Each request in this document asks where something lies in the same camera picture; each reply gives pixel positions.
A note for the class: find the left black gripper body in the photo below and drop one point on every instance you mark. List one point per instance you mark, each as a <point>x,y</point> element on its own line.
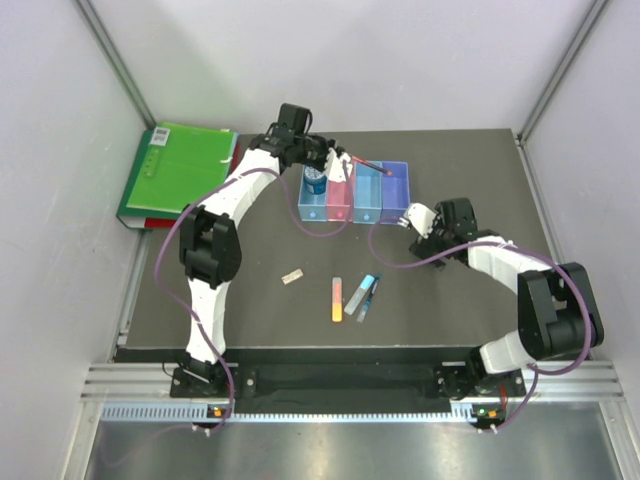
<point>314,151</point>

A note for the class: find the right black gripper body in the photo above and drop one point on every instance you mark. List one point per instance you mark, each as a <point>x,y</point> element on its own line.
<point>438,241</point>

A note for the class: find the blue round tape dispenser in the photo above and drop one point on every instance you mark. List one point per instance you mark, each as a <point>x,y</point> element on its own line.
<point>314,181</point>

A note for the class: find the pink bin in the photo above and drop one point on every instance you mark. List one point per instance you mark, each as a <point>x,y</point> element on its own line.
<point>339,199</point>

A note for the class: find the red pen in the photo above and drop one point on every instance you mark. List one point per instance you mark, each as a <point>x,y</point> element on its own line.
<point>371,165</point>

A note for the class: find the teal blue bin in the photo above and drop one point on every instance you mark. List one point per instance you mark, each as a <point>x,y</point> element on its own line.
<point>368,195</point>

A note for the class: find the green folder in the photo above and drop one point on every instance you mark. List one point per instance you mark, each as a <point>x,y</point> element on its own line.
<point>182,164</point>

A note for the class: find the red folder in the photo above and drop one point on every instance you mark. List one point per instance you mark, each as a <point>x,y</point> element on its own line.
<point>158,223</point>

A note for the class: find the light blue bin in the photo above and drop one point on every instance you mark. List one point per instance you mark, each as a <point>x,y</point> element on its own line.
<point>312,208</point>

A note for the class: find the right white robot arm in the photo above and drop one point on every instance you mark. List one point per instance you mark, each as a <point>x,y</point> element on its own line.
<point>557,313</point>

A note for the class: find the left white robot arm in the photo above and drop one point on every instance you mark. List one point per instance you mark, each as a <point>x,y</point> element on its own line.
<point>209,245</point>

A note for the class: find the light blue highlighter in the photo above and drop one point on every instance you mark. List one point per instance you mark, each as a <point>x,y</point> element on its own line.
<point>359,294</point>

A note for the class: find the blue pen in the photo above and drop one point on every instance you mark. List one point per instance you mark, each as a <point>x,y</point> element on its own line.
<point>369,299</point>

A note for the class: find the orange highlighter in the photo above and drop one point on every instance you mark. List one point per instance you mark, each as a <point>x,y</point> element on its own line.
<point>336,300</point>

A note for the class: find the white eraser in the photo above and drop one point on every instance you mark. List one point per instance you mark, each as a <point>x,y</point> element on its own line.
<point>292,276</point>

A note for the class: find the dark green binder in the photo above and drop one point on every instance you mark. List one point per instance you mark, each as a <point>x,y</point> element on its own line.
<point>133,217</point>

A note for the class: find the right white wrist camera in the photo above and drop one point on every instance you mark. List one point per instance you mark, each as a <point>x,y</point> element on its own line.
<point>419,218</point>

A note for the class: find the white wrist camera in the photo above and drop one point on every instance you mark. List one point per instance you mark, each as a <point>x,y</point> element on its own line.
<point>419,218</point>
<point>338,167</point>

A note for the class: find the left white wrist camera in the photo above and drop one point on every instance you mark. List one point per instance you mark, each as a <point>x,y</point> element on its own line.
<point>338,167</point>

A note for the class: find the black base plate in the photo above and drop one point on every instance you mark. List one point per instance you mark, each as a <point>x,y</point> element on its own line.
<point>317,385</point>

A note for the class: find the grey slotted cable duct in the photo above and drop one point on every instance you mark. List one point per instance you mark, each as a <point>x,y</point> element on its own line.
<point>208,414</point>

